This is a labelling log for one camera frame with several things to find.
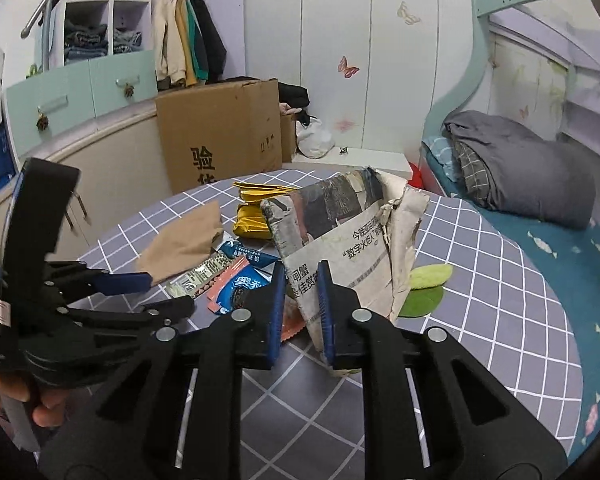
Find yellow foil bag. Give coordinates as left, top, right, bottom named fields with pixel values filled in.
left=233, top=181, right=296, bottom=240

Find newspaper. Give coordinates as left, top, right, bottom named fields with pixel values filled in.
left=260, top=168, right=429, bottom=356

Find person's left hand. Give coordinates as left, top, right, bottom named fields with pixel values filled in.
left=0, top=374, right=71, bottom=428

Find white low cabinet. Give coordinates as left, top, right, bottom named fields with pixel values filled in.
left=0, top=96, right=174, bottom=266

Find green leaf toy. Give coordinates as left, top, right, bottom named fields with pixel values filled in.
left=399, top=263, right=454, bottom=318

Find grey checked tablecloth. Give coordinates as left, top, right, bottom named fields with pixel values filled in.
left=76, top=167, right=586, bottom=480

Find teal drawer unit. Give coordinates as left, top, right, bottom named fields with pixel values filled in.
left=4, top=51, right=157, bottom=158

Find large cardboard box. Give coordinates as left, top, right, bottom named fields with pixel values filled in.
left=156, top=79, right=283, bottom=193

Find white plastic bag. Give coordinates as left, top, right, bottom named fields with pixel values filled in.
left=296, top=117, right=335, bottom=159

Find red storage box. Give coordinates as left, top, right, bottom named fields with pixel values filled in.
left=408, top=162, right=425, bottom=190

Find lilac cubby shelf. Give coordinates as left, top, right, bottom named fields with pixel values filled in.
left=30, top=0, right=152, bottom=73

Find grey folded duvet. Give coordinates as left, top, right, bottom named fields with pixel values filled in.
left=445, top=110, right=596, bottom=230

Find hanging clothes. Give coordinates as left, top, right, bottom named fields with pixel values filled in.
left=151, top=0, right=226, bottom=91

